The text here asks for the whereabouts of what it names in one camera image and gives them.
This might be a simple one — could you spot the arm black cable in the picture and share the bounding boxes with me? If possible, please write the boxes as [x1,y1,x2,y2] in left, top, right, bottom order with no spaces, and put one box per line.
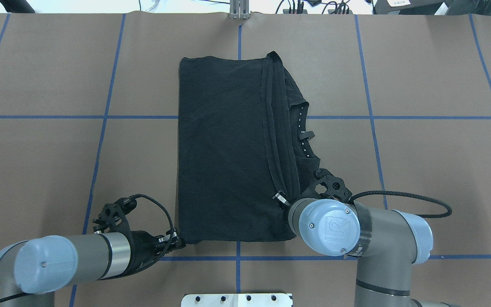
[128,194,174,239]
[350,191,453,219]

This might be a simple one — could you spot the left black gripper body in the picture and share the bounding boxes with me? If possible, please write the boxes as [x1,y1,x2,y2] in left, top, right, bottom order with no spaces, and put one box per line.
[131,229,186,270]

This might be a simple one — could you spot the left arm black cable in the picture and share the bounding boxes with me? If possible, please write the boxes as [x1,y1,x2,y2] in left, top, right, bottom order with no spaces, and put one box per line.
[128,194,174,239]

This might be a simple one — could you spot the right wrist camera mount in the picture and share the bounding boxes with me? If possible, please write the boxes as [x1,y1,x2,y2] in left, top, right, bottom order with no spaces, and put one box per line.
[312,168,352,203]

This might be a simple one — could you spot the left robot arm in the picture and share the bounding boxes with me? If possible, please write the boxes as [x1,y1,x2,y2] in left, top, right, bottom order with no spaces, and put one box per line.
[0,229,185,307]

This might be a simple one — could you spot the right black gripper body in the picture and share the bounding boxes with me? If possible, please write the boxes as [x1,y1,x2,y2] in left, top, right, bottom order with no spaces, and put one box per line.
[273,192,301,226]

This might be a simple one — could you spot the aluminium camera post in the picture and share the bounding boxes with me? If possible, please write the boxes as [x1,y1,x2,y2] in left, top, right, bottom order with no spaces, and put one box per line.
[228,0,251,20]

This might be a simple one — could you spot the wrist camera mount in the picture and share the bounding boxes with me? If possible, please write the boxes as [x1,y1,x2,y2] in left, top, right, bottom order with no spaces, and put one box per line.
[92,197,137,235]
[312,168,352,203]

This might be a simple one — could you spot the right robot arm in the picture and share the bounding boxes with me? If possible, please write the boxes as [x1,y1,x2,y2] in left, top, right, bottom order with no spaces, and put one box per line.
[274,192,449,307]

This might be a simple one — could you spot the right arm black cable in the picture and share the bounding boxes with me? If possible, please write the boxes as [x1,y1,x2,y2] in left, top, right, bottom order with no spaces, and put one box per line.
[350,191,453,219]

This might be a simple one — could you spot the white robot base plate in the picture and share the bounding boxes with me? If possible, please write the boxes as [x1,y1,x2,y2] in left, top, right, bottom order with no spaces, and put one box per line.
[181,293,294,307]

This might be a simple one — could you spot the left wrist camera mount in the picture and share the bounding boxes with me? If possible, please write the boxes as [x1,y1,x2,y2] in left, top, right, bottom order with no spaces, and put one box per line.
[92,197,137,235]

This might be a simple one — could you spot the black graphic t-shirt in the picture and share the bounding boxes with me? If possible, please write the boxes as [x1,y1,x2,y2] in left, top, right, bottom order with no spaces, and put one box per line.
[177,51,320,244]

